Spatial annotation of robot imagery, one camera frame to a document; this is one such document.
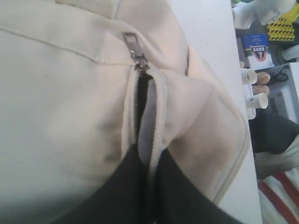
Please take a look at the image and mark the blue and white box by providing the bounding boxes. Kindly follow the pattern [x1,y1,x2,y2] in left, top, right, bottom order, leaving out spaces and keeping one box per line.
[241,33,274,70]

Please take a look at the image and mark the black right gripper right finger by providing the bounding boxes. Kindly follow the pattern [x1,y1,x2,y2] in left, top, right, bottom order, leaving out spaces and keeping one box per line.
[154,149,240,224]

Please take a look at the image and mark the cream duffel bag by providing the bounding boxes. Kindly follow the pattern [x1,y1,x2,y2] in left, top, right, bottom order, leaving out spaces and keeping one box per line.
[0,0,250,224]

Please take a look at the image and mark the white paper cup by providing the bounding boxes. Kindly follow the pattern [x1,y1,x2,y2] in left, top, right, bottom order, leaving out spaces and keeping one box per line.
[246,93,269,109]
[241,68,257,85]

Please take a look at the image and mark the yellow plastic crate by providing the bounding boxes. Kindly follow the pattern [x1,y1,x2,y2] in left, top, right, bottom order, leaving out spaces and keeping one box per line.
[267,3,299,42]

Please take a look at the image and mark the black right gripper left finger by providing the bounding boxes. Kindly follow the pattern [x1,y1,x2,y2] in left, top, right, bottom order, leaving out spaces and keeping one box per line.
[55,144,146,224]

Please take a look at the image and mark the metal side zipper pull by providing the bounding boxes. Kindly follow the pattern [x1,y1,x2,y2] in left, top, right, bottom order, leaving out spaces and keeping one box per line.
[122,32,149,72]

